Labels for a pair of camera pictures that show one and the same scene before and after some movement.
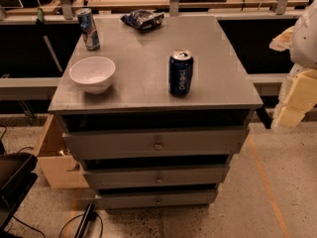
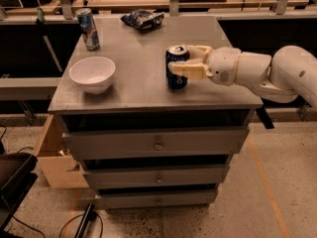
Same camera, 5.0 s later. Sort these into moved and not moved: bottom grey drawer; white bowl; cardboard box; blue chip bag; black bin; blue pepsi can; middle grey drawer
Moved: blue pepsi can
Not moved: cardboard box; white bowl; blue chip bag; black bin; bottom grey drawer; middle grey drawer
